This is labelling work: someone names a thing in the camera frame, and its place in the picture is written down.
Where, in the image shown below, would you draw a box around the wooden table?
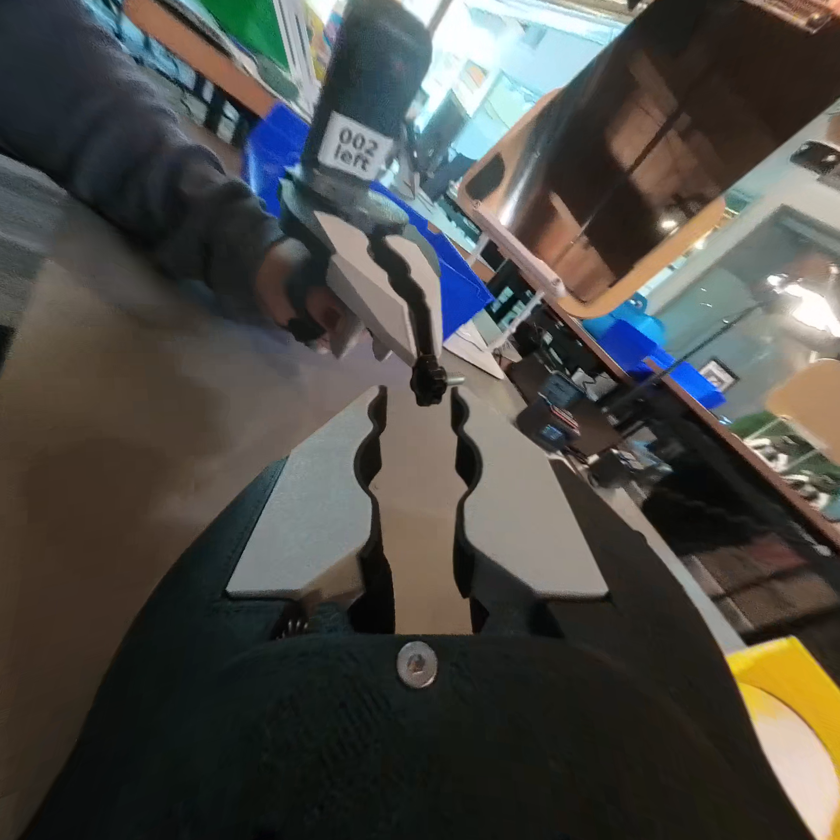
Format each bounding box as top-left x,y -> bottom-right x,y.
545,308 -> 840,546

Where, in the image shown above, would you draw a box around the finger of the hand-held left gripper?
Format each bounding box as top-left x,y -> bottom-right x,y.
314,210 -> 421,368
369,231 -> 446,361

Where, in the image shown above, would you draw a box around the yellow bin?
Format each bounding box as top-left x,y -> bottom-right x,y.
727,635 -> 840,840

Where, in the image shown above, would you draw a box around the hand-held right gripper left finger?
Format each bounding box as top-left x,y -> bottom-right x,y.
225,386 -> 396,634

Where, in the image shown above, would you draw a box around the person's left hand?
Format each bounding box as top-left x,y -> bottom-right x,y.
256,236 -> 358,350

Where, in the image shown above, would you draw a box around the black knob with screw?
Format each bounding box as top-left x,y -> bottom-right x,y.
410,353 -> 466,408

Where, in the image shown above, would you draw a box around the green board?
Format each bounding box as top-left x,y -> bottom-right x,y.
197,0 -> 290,70

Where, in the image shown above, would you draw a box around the large blue bin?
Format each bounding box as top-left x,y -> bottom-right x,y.
243,101 -> 493,342

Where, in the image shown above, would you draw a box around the monitor with tan rim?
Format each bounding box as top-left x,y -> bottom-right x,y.
456,0 -> 840,319

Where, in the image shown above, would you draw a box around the person's left forearm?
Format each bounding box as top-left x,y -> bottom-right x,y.
0,0 -> 290,322

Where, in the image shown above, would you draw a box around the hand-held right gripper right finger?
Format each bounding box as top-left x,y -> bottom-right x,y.
448,387 -> 609,632

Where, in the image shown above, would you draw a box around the white monitor base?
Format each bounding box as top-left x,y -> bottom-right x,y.
446,320 -> 508,383

